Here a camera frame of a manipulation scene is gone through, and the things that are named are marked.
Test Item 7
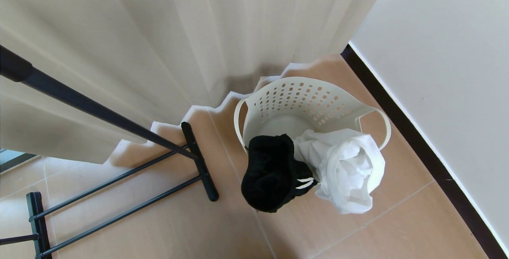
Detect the window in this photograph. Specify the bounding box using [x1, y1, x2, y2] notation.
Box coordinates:
[0, 149, 38, 173]

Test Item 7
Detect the white laundry basket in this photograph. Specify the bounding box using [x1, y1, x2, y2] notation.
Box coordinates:
[234, 77, 392, 160]

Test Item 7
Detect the black garment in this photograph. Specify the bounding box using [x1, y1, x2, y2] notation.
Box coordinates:
[241, 134, 318, 213]

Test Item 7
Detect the white printed t-shirt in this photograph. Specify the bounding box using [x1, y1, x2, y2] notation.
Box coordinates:
[293, 128, 386, 215]

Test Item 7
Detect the beige curtain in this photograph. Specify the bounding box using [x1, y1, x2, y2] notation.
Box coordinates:
[0, 0, 395, 164]

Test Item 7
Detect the black clothes rack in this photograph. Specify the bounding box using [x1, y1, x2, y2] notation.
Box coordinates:
[0, 45, 220, 259]

